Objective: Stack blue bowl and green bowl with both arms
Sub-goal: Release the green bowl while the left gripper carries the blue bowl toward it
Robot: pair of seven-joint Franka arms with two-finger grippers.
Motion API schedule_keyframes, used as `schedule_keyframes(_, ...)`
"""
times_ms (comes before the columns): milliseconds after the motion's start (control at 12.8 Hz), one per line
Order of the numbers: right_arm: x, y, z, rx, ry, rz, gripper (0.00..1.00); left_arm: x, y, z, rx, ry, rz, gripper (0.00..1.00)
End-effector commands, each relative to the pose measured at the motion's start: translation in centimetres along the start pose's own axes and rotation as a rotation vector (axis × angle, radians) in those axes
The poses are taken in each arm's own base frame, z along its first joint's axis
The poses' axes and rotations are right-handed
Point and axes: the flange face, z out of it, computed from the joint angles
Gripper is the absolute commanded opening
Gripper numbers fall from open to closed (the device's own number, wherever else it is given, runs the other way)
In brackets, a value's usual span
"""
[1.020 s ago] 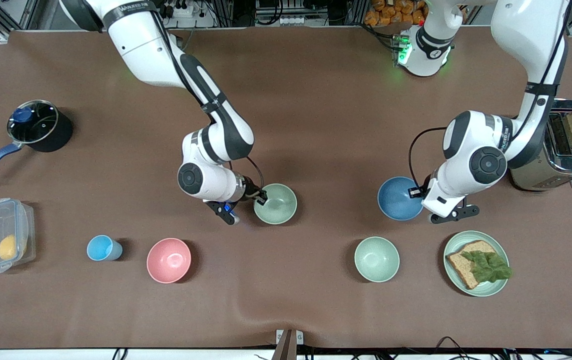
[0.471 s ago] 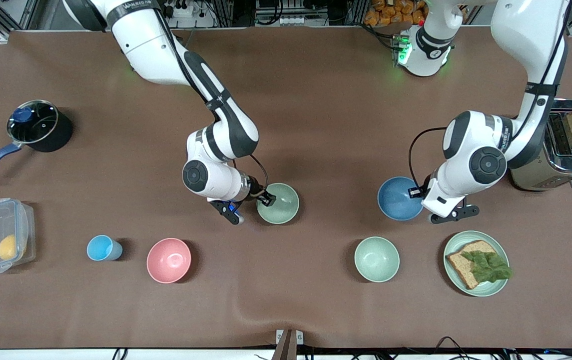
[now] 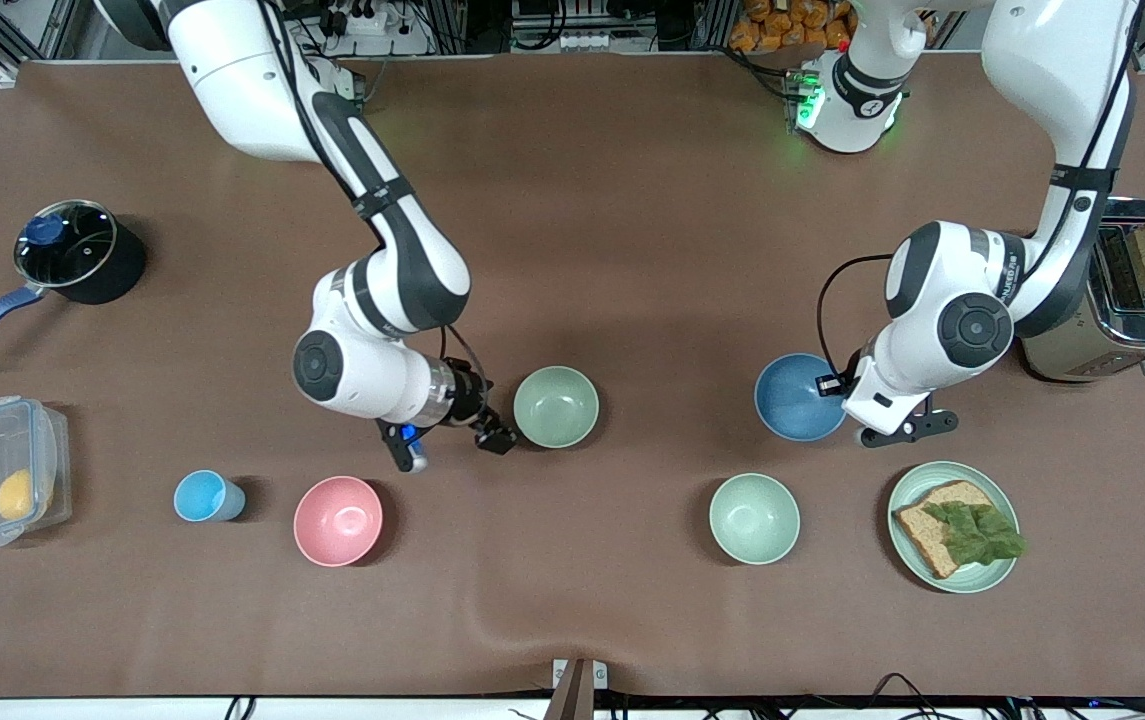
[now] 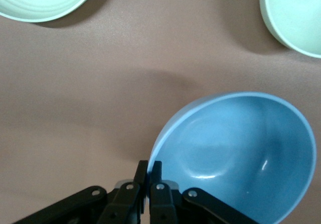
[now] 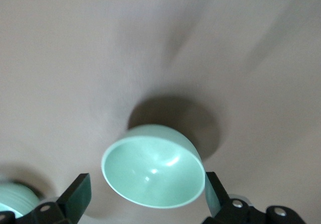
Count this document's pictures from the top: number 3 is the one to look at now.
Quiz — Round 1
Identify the blue bowl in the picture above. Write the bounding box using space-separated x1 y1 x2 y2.
755 353 849 442

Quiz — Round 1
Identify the sage green bowl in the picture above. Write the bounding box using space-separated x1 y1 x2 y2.
514 366 600 449

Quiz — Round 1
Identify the pale mint bowl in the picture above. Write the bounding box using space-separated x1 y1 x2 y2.
709 473 801 566

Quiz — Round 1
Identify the pink bowl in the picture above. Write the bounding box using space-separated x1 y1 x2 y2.
293 476 384 568

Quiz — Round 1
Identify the brown bread slice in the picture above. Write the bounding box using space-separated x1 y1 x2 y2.
892 480 998 580

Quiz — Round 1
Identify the green lettuce leaf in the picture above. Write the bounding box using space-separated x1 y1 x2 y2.
922 500 1027 567

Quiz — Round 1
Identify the mint green plate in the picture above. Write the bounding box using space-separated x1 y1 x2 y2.
887 461 1021 594

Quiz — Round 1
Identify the cream and chrome toaster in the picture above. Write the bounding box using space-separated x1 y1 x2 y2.
1020 197 1145 382

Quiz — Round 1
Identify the blue cup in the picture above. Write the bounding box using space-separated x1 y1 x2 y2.
173 470 246 523

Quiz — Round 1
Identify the bag of orange snacks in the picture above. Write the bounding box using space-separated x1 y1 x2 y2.
729 0 855 53

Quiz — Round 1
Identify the white power strip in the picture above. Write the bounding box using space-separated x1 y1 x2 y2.
317 0 433 56
512 28 655 53

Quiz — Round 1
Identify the glass pot lid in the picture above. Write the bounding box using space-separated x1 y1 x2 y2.
14 200 119 289

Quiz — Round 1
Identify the yellow lemon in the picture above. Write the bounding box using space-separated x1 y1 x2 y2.
0 469 36 521

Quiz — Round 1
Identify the black pot with blue handle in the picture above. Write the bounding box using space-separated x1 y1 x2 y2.
0 200 146 363

